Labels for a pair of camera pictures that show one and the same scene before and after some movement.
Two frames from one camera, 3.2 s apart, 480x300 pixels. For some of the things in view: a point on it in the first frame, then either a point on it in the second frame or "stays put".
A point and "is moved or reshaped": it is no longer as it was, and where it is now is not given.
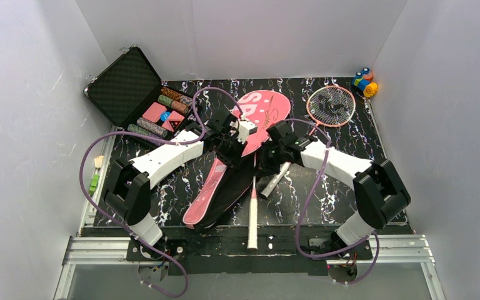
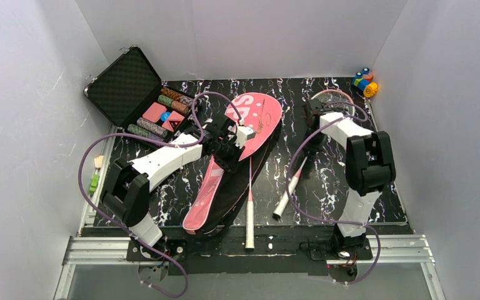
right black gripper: (274, 155) → (312, 110)
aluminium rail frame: (84, 248) stays put
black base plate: (248, 250) stays put
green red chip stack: (173, 104) stays put
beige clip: (98, 161) stays put
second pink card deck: (174, 121) stays put
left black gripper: (232, 150) stays put
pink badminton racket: (252, 243) is moved or reshaped
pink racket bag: (265, 114) is moved or reshaped
